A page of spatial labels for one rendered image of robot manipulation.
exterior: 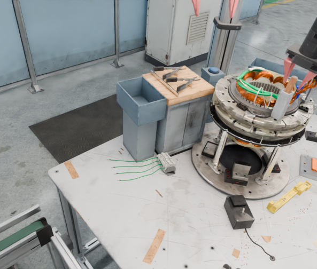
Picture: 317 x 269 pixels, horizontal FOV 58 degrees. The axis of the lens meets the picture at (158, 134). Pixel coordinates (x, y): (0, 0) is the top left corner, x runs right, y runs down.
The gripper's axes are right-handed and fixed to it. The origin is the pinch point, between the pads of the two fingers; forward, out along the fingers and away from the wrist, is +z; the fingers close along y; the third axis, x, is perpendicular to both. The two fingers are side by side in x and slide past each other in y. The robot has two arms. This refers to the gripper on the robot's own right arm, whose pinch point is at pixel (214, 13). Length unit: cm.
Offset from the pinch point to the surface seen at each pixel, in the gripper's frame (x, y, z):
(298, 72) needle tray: 47, 52, 11
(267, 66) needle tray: 54, 42, 8
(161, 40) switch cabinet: 261, 19, -31
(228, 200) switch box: 16, 13, 54
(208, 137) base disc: 48, 15, 39
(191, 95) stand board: 28.4, 2.1, 20.6
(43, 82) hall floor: 244, -106, 20
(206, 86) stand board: 32.9, 8.3, 17.2
